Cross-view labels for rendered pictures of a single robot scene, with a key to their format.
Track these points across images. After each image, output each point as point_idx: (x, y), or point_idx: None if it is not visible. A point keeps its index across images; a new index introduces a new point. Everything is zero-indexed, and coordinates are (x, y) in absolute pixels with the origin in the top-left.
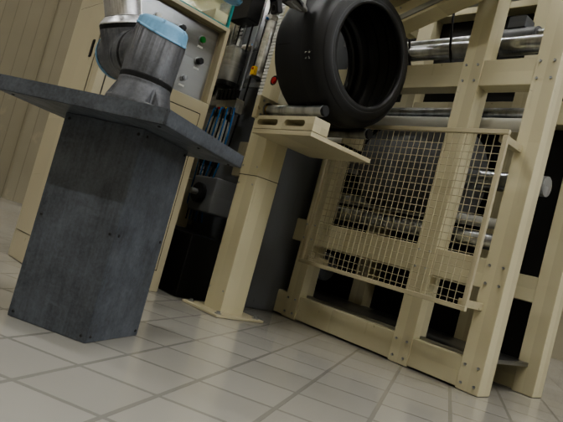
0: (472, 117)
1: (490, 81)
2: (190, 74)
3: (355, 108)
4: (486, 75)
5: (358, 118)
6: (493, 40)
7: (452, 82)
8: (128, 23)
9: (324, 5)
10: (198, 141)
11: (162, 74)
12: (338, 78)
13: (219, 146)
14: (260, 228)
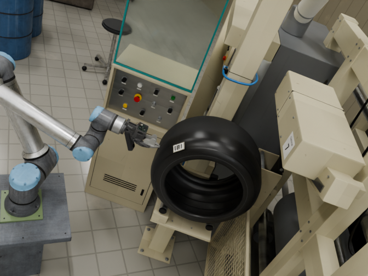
0: (289, 265)
1: (305, 256)
2: (165, 116)
3: (187, 216)
4: (308, 247)
5: (191, 220)
6: (334, 221)
7: (300, 223)
8: (25, 158)
9: (160, 154)
10: (8, 247)
11: (16, 200)
12: (167, 199)
13: (34, 242)
14: None
